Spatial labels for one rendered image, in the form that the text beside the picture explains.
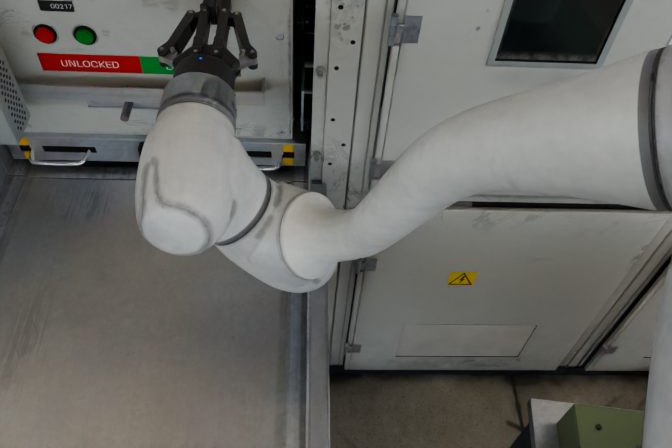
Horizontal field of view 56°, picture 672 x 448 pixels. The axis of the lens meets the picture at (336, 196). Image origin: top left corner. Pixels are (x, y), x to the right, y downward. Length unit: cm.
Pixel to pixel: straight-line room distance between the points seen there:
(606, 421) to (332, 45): 70
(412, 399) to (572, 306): 55
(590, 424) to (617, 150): 72
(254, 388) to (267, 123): 46
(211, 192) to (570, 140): 36
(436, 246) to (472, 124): 91
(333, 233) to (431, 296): 86
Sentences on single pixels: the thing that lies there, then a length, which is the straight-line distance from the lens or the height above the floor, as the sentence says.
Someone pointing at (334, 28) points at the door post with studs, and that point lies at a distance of 96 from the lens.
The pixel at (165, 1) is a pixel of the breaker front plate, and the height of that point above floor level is 120.
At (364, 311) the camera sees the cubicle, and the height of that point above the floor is 40.
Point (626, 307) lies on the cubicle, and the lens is 177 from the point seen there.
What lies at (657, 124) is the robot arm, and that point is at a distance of 39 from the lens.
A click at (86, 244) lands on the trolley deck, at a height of 85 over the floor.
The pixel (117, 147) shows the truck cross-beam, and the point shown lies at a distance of 122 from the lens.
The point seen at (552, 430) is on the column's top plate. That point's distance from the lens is 113.
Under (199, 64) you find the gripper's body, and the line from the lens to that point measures 78.
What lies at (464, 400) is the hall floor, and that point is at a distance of 194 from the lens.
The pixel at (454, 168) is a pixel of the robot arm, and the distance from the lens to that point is 46.
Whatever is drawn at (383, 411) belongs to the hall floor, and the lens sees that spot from 189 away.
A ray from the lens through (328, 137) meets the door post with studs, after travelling 111.
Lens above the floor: 175
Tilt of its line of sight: 50 degrees down
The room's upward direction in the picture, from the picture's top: 5 degrees clockwise
